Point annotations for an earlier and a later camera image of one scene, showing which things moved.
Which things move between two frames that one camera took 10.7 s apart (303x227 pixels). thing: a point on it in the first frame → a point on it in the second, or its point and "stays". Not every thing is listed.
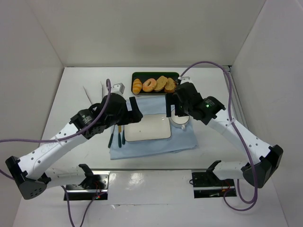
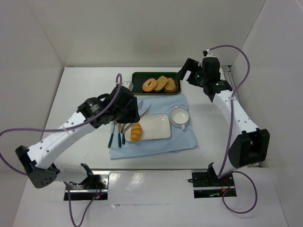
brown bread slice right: [170, 85] stays
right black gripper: [177, 101] → [187, 68]
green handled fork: [111, 137] stays
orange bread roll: [137, 86] → [136, 132]
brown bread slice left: [161, 82] stays
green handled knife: [123, 137] stays
